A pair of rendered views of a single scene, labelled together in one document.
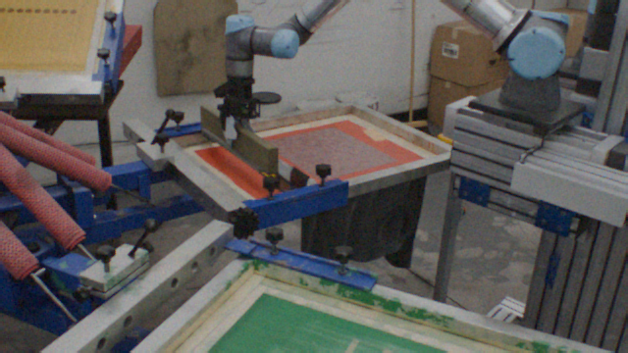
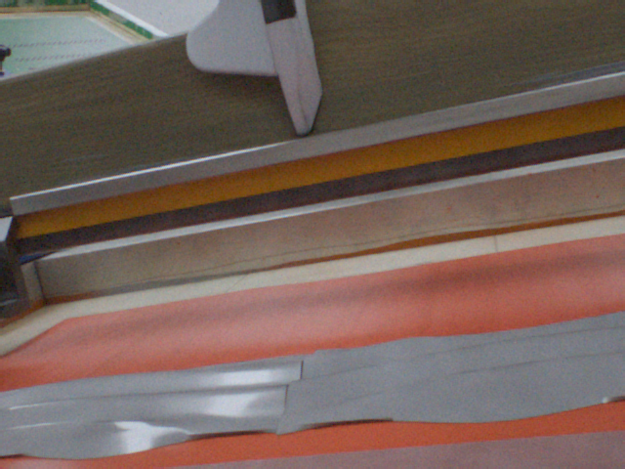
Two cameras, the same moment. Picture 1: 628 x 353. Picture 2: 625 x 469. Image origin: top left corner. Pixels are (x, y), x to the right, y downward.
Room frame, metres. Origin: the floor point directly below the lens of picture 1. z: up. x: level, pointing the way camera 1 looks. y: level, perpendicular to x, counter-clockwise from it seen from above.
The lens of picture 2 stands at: (1.97, 0.01, 1.05)
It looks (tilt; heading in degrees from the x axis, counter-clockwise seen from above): 8 degrees down; 142
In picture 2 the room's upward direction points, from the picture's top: 12 degrees counter-clockwise
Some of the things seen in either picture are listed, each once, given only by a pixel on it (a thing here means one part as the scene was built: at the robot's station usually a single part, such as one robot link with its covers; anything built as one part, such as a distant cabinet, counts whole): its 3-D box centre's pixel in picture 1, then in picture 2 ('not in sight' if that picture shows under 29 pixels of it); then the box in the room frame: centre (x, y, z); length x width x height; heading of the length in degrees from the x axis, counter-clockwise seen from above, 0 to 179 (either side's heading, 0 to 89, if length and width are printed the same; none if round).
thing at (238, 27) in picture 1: (240, 37); not in sight; (1.67, 0.23, 1.35); 0.09 x 0.08 x 0.11; 71
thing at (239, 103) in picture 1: (240, 96); not in sight; (1.67, 0.23, 1.19); 0.09 x 0.08 x 0.12; 37
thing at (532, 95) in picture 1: (532, 82); not in sight; (1.56, -0.51, 1.31); 0.15 x 0.15 x 0.10
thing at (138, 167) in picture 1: (135, 175); not in sight; (1.51, 0.49, 1.02); 0.17 x 0.06 x 0.05; 127
